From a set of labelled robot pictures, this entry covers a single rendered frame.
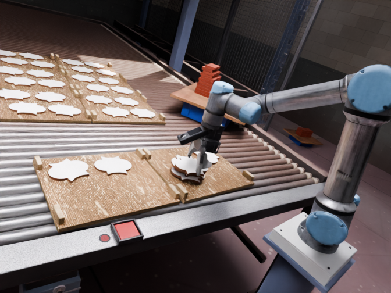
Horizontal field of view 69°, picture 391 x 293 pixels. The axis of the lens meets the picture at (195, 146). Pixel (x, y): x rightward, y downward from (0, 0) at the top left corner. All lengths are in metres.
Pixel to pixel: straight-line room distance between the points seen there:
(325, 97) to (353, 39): 5.06
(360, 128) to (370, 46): 5.10
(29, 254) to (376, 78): 0.96
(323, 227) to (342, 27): 5.42
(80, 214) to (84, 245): 0.10
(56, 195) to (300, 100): 0.85
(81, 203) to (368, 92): 0.86
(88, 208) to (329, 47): 5.68
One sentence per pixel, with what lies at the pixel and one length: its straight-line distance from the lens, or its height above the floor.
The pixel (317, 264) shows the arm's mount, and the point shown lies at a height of 0.92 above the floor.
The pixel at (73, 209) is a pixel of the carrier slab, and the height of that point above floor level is 0.94.
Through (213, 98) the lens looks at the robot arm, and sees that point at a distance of 1.02.
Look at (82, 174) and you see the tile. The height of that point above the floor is 0.95.
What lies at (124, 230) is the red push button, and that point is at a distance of 0.90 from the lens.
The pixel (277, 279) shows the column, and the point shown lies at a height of 0.71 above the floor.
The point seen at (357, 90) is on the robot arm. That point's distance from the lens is 0.84.
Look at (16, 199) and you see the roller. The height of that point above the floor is 0.92.
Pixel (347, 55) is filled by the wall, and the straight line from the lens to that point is 6.04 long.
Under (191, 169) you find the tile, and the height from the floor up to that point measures 1.00.
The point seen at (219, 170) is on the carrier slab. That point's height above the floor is 0.94.
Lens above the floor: 1.56
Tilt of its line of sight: 25 degrees down
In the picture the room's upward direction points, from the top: 18 degrees clockwise
